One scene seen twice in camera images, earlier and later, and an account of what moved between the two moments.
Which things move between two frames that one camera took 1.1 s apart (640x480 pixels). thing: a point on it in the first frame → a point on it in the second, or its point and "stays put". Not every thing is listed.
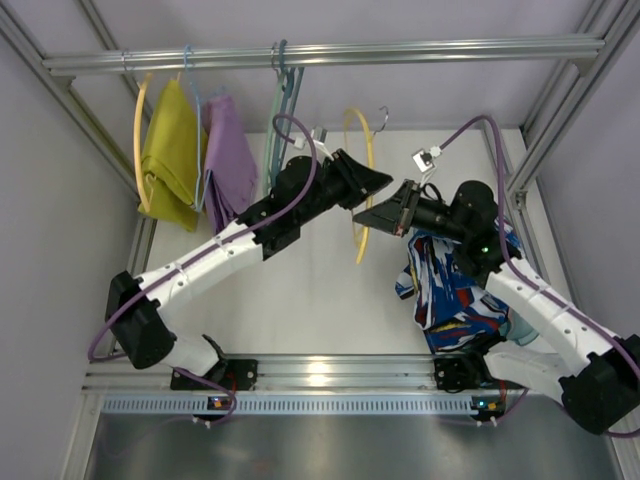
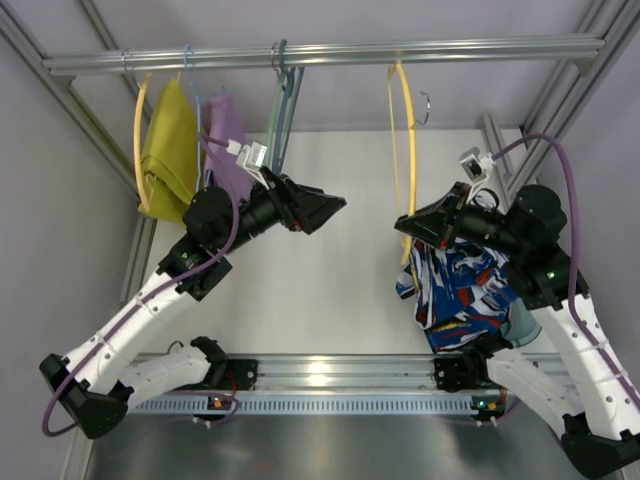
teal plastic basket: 517,330 stays put
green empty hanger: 281,74 stays put
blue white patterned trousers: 455,311 stays put
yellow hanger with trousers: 360,251 → 407,246
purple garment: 230,164 stays put
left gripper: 347,179 → 290,203
